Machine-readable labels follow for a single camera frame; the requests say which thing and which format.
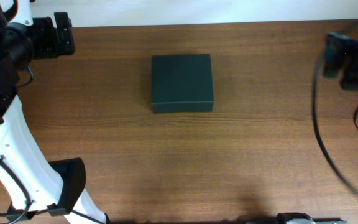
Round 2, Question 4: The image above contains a black cardboard box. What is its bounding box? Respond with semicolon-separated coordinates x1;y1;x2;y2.
151;54;214;114

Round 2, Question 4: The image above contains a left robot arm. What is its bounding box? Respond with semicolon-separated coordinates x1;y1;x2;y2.
0;1;109;223

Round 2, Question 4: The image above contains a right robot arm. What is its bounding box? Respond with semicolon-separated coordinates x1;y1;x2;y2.
323;32;358;91

